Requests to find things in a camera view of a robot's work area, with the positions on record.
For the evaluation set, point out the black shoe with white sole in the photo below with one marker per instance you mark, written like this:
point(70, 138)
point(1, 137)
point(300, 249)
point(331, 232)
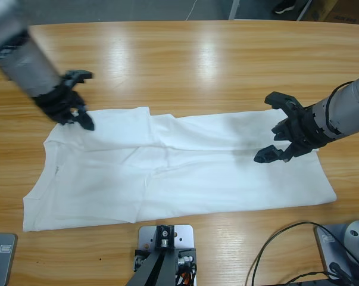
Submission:
point(284, 7)

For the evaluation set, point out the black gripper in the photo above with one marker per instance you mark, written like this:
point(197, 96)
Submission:
point(60, 102)
point(307, 131)

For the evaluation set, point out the white table leg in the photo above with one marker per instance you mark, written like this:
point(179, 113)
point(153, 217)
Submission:
point(233, 9)

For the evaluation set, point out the white T-shirt with black logo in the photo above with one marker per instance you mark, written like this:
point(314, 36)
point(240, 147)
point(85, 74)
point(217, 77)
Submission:
point(182, 172)

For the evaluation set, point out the cardboard box with blue print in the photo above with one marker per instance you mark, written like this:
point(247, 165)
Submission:
point(340, 10)

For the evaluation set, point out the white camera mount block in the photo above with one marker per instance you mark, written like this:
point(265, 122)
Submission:
point(185, 235)

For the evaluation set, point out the slanted pale bar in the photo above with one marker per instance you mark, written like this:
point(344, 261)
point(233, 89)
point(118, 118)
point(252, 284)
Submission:
point(303, 12)

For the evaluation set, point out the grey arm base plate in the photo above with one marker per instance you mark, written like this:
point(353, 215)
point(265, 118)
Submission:
point(6, 262)
point(323, 253)

